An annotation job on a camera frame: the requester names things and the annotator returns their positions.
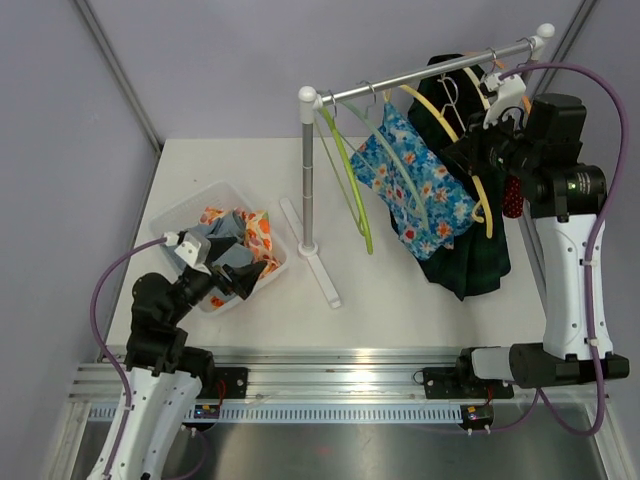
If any orange floral skirt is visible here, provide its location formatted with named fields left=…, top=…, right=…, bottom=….
left=198, top=206, right=281, bottom=284

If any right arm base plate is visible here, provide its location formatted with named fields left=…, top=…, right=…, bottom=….
left=420, top=366, right=514, bottom=400

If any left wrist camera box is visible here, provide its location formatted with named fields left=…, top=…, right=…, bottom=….
left=164, top=230, right=210, bottom=274

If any aluminium rail frame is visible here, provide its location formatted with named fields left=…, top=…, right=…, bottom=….
left=44, top=347, right=639, bottom=479

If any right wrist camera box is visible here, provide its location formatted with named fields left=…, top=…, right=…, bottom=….
left=480, top=73, right=526, bottom=129

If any light blue denim garment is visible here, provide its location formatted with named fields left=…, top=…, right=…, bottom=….
left=163, top=211, right=264, bottom=289

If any pale mint hanger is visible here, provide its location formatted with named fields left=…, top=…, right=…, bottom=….
left=340, top=100, right=429, bottom=229

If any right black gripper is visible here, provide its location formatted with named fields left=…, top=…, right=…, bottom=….
left=447, top=107, right=542, bottom=180

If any blue floral skirt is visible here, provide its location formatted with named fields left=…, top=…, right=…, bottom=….
left=347, top=103, right=476, bottom=261

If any red polka dot garment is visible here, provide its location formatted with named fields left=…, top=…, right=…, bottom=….
left=502, top=175, right=524, bottom=219

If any yellow hanger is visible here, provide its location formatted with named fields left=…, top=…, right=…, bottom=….
left=399, top=84, right=494, bottom=239

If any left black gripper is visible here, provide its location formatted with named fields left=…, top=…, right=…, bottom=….
left=167, top=237, right=267, bottom=325

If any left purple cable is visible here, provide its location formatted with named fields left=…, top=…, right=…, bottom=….
left=88, top=237, right=206, bottom=480

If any dark green plaid garment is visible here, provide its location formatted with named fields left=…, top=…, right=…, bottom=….
left=408, top=65, right=511, bottom=300

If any white slotted cable duct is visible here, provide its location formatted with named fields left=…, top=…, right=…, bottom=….
left=87, top=404, right=464, bottom=424

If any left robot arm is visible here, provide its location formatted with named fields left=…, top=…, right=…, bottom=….
left=89, top=230, right=267, bottom=479

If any white clothes rack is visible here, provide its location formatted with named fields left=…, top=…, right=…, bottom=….
left=279, top=22, right=558, bottom=309

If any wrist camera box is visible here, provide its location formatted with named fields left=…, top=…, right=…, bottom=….
left=480, top=73, right=526, bottom=129
left=164, top=230, right=210, bottom=274

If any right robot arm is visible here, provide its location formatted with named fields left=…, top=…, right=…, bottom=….
left=445, top=93, right=630, bottom=396

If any lime green hanger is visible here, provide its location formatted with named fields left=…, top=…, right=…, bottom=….
left=314, top=107, right=374, bottom=255

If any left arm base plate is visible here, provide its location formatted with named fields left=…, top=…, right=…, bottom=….
left=197, top=367, right=249, bottom=400

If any orange hanger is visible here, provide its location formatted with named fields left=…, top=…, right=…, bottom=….
left=490, top=59, right=531, bottom=114

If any cream hanger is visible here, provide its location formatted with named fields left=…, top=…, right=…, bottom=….
left=436, top=67, right=490, bottom=132

